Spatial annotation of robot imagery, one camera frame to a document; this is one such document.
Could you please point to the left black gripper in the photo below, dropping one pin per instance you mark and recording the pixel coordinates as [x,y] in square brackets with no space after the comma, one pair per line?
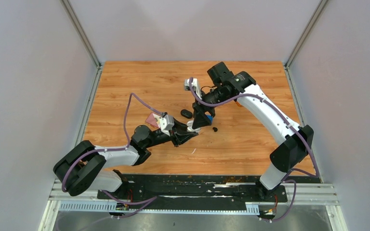
[177,138]

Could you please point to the black earbud charging case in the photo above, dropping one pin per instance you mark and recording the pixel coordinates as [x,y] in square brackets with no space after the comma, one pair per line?
[187,114]

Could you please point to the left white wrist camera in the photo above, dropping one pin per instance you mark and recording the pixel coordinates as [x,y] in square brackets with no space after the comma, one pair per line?
[166,123]

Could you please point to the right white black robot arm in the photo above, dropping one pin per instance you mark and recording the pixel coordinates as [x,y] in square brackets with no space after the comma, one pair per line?
[294,141]

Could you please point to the pink small carton box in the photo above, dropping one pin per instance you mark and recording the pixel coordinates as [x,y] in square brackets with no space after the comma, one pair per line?
[154,120]

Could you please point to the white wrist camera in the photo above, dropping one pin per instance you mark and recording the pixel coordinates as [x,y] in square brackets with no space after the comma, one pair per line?
[192,83]
[166,123]

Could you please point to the blue toy brick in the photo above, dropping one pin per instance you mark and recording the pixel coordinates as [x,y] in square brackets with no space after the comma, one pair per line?
[210,118]

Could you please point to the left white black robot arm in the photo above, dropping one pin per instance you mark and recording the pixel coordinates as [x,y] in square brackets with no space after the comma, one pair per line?
[83,168]

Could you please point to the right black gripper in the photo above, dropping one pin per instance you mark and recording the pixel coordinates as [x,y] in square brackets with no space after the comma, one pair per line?
[200,119]

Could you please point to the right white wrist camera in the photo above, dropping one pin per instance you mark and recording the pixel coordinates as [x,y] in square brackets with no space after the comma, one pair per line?
[192,83]

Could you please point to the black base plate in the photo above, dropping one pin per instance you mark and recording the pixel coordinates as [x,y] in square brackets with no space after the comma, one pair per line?
[196,192]

